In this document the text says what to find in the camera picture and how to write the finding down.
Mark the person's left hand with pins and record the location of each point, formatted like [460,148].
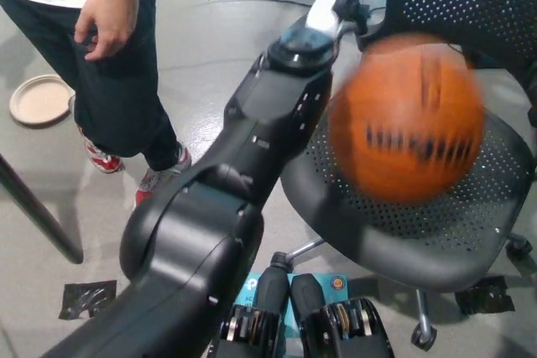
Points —
[111,18]

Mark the orange Wilson basketball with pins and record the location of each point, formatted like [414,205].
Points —
[403,94]

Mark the person in white shirt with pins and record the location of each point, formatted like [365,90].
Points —
[117,102]

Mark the black perforated chair seat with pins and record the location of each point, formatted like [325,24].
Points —
[377,249]

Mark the robot left ribbed body block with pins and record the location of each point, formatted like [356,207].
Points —
[272,291]

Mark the beige paper plate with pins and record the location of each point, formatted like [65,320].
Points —
[40,100]

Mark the red and white sneaker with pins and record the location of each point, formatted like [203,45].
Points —
[161,180]
[107,162]

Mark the black table leg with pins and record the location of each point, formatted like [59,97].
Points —
[42,215]

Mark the teal tp-link box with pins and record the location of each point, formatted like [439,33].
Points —
[331,288]

